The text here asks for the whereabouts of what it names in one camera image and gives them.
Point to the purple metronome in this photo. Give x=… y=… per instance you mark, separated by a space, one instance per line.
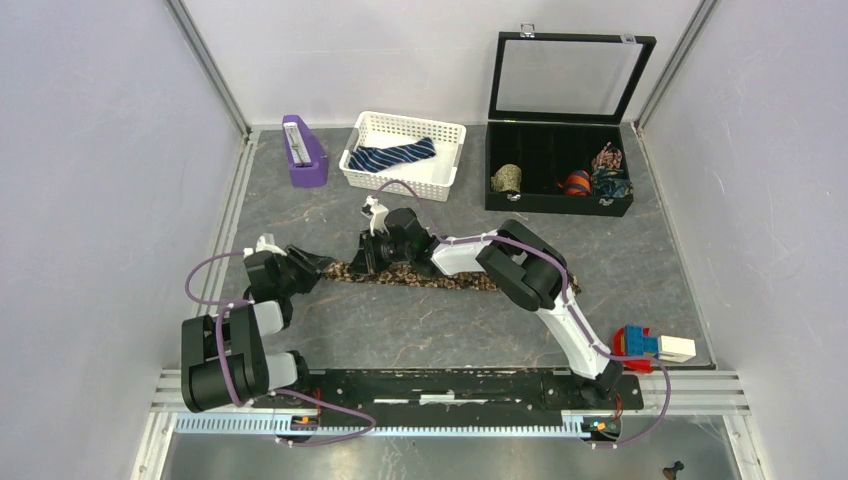
x=307 y=160

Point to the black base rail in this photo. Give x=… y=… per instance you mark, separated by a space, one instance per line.
x=525 y=397

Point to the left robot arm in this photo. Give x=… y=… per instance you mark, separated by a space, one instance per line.
x=223 y=357

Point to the black display case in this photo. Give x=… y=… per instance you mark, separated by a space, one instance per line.
x=556 y=99

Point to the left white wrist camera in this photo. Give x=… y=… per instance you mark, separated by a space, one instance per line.
x=265 y=243

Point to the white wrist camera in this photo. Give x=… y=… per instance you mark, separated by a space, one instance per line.
x=376 y=214
x=265 y=243

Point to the navy striped tie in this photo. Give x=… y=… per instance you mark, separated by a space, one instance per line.
x=374 y=160

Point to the teal patterned tie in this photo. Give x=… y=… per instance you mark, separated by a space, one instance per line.
x=611 y=183

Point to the olive rolled tie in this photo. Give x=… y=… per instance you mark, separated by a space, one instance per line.
x=507 y=179

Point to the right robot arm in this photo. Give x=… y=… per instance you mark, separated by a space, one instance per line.
x=531 y=273

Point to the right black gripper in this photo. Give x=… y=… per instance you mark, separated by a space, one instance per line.
x=364 y=262

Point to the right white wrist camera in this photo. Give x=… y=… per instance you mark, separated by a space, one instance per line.
x=376 y=214

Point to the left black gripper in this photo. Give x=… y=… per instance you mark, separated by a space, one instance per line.
x=314 y=269

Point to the brown floral tie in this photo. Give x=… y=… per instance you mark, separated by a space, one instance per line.
x=404 y=275

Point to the pink patterned tie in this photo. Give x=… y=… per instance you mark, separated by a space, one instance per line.
x=609 y=157

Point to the white plastic basket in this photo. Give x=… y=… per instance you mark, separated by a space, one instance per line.
x=430 y=179

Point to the orange navy rolled tie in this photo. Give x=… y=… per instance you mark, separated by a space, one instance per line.
x=578 y=183

